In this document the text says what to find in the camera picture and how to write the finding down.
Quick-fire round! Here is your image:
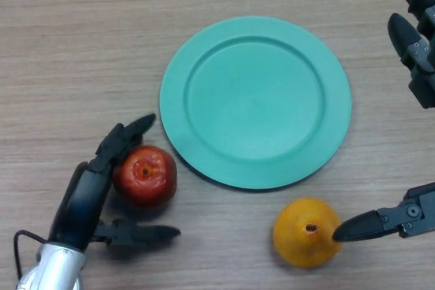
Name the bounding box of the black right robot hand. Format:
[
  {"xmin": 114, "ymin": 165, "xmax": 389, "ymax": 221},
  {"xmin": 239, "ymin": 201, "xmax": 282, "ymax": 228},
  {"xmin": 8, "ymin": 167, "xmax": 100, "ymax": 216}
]
[{"xmin": 330, "ymin": 0, "xmax": 435, "ymax": 244}]

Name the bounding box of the orange-yellow pear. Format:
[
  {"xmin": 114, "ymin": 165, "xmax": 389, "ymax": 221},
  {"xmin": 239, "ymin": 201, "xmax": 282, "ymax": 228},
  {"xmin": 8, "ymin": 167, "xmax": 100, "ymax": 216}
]
[{"xmin": 273, "ymin": 197, "xmax": 343, "ymax": 269}]

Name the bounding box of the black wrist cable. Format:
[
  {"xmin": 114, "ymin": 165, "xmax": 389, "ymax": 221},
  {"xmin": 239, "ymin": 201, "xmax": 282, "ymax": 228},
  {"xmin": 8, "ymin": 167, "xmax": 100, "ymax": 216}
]
[{"xmin": 13, "ymin": 230, "xmax": 52, "ymax": 279}]

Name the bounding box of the green round plate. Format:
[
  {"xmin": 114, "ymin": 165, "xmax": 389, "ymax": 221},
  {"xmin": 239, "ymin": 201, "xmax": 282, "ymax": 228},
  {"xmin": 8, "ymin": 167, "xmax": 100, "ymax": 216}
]
[{"xmin": 159, "ymin": 15, "xmax": 353, "ymax": 192}]

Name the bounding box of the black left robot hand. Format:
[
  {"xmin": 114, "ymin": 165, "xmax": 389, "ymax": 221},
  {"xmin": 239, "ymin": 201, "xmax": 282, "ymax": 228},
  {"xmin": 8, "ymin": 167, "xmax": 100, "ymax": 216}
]
[{"xmin": 48, "ymin": 113, "xmax": 181, "ymax": 253}]

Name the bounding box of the red apple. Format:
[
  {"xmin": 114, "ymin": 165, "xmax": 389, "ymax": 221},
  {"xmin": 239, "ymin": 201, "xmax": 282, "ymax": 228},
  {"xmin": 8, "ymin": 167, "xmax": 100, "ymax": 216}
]
[{"xmin": 112, "ymin": 145, "xmax": 178, "ymax": 208}]

